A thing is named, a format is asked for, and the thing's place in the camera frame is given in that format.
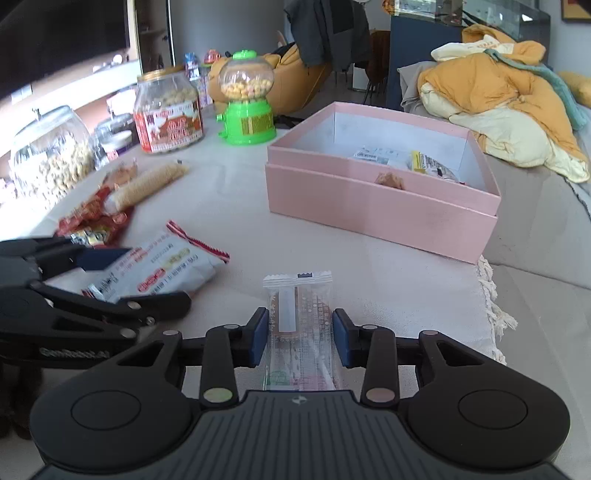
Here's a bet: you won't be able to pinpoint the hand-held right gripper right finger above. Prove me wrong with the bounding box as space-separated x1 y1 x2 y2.
332 307 486 408

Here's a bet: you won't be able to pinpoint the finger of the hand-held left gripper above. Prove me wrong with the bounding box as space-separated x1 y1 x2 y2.
28 280 193 342
0 235 133 281

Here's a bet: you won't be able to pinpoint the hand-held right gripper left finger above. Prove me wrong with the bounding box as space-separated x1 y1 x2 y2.
115 307 270 409

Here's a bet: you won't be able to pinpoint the dark bar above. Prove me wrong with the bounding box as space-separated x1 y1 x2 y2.
68 227 112 247

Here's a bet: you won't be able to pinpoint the small clear snack packet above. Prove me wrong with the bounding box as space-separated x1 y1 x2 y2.
262 270 345 393

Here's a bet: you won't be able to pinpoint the small red snack packet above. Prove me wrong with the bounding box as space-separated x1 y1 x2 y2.
58 185 134 245

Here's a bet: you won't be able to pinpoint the white packet red zigzag edge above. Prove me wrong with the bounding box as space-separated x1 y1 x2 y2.
82 220 230 303

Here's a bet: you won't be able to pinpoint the egg roll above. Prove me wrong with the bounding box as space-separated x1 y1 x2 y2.
107 162 190 214

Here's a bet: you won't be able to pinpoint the clear packet with brown pastry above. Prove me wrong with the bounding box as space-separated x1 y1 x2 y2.
102 159 139 188

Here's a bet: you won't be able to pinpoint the pink cardboard box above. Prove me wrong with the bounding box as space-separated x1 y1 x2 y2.
264 102 502 265

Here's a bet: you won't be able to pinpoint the clear bluish snack packet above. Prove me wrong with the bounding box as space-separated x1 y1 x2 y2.
353 147 407 164

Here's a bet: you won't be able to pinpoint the white packet with red ends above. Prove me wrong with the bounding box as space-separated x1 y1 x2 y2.
406 151 467 185

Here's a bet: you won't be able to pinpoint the white tablecloth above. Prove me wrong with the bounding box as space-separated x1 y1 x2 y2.
0 127 518 480

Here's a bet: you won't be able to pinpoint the large glass nut jar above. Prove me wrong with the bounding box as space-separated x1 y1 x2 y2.
9 105 95 210

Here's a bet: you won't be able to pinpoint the cup with purple label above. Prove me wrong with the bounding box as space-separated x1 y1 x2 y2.
99 130 134 162

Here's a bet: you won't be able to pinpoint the small glass jar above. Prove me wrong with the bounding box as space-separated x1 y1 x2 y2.
92 113 139 162

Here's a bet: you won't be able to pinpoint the peanut jar with gold lid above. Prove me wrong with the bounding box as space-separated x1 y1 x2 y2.
133 65 205 154

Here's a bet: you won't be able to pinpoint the green gumball machine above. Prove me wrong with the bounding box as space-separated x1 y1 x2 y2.
217 50 278 147

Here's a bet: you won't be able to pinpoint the colourful toy bottles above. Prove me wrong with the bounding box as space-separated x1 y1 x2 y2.
185 48 222 93

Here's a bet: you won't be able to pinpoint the black television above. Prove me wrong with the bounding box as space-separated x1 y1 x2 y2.
0 0 130 100

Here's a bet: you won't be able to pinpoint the grey sofa cover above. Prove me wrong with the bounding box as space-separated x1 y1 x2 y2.
399 60 591 324

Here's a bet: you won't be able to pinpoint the yellow beanbag chair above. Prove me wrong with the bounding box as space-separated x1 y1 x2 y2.
208 41 333 116

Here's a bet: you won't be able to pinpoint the brown chair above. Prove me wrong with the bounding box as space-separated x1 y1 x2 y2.
365 30 391 104

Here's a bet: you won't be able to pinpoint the orange and cream duvet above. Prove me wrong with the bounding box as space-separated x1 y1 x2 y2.
418 23 591 183

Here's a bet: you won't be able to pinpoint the blue cabinet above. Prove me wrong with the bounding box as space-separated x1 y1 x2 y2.
387 11 467 112

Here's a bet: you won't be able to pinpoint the dark hanging jacket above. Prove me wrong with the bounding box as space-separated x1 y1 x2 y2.
284 0 372 75

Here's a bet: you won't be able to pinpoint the teal cloth strip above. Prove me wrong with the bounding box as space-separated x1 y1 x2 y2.
482 46 585 132

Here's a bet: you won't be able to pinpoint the yellow pillow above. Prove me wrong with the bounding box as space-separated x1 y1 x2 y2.
556 69 591 109

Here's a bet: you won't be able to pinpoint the glass aquarium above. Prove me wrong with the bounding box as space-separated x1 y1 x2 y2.
390 0 552 65

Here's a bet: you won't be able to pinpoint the wide framed picture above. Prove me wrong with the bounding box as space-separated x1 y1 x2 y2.
561 0 591 21

